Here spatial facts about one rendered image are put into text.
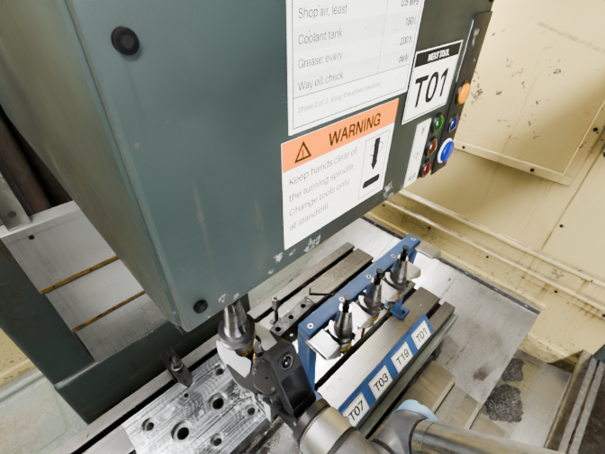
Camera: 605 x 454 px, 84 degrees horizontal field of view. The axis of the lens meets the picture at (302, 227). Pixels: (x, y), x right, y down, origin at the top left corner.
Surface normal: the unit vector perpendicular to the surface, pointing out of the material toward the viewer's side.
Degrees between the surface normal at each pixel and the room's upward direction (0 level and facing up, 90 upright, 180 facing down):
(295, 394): 61
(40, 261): 90
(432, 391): 7
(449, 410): 8
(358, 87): 90
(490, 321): 24
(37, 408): 0
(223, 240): 90
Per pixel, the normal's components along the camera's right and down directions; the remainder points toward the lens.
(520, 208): -0.72, 0.43
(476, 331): -0.28, -0.54
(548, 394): -0.20, -0.88
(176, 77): 0.70, 0.45
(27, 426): 0.01, -0.78
